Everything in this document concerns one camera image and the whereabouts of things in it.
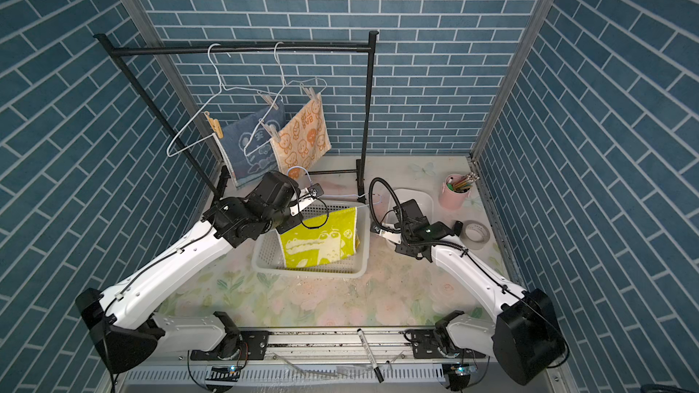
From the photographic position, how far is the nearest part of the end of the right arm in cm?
74

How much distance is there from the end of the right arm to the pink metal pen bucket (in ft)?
1.09

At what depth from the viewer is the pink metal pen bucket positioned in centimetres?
98
